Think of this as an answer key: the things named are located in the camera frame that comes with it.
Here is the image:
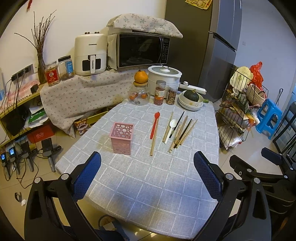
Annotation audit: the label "black chopstick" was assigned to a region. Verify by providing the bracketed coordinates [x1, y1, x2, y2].
[169, 111, 185, 138]
[174, 120, 192, 148]

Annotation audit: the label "pink perforated utensil holder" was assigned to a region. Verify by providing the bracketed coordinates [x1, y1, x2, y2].
[109, 122, 134, 155]

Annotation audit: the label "red plastic spoon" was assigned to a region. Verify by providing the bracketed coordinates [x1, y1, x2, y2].
[150, 112, 160, 139]

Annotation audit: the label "printed bamboo chopstick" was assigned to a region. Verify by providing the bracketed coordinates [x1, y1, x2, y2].
[169, 123, 183, 153]

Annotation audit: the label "blue plastic stool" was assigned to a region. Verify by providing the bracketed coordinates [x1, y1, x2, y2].
[255, 98, 282, 140]

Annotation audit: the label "woven basket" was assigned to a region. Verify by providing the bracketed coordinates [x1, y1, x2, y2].
[246, 84, 266, 106]

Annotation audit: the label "grey checked tablecloth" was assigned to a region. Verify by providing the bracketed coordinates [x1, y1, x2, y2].
[55, 100, 219, 240]

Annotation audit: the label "stack of white bowls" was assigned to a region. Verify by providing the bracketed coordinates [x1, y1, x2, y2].
[178, 90, 204, 111]

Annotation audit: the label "red plastic bag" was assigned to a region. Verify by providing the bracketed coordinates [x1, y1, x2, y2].
[250, 61, 263, 90]

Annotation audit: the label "floral cabinet cover cloth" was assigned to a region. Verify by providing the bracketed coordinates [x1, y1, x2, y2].
[40, 67, 147, 138]

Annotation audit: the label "dark green pumpkin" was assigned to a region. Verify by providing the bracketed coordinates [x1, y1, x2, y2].
[183, 90, 199, 102]

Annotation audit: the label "white roll behind bowls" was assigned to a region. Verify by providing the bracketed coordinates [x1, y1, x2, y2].
[179, 81, 207, 95]

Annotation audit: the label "red spice jar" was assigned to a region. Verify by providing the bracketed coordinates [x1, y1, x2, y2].
[154, 80, 166, 105]

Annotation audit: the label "glass jar with tangerines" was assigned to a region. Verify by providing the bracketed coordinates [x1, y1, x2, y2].
[128, 81, 150, 105]

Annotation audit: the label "white rice cooker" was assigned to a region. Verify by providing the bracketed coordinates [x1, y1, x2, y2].
[147, 65, 182, 97]

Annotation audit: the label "red label jar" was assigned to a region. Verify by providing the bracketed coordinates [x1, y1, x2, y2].
[45, 61, 60, 86]

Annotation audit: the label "blue label jar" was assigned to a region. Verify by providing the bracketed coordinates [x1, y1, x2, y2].
[58, 55, 74, 81]

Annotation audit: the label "orange tangerine on jar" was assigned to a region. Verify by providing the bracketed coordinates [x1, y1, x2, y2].
[134, 70, 148, 84]

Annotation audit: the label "white air fryer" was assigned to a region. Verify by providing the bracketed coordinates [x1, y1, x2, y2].
[74, 32, 107, 76]

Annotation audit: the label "black microwave oven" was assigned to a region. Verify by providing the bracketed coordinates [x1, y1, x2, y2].
[107, 33, 170, 69]

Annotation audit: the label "grey refrigerator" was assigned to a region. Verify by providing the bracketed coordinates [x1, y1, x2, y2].
[165, 0, 242, 102]

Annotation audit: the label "dried branches in vase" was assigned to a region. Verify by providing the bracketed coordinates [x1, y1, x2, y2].
[15, 11, 55, 84]

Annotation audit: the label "floral microwave cover cloth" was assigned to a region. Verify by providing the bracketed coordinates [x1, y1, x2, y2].
[106, 13, 183, 39]

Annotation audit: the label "black wire storage rack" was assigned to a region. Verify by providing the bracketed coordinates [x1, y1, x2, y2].
[216, 66, 268, 149]

